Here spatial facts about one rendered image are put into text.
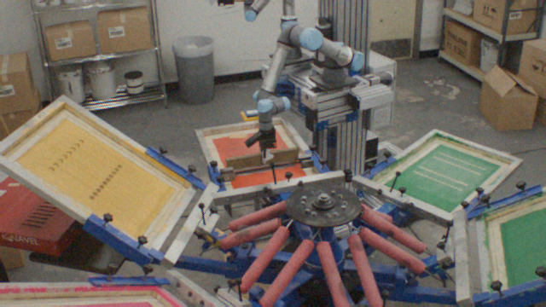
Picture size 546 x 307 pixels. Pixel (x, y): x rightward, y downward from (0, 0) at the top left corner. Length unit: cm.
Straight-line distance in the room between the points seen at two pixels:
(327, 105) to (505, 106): 278
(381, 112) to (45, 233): 240
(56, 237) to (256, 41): 463
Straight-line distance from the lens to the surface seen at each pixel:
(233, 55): 681
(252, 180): 313
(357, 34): 377
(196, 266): 265
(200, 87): 630
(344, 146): 403
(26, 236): 272
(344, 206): 227
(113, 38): 608
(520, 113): 608
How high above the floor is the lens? 260
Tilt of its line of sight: 29 degrees down
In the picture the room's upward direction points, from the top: 2 degrees counter-clockwise
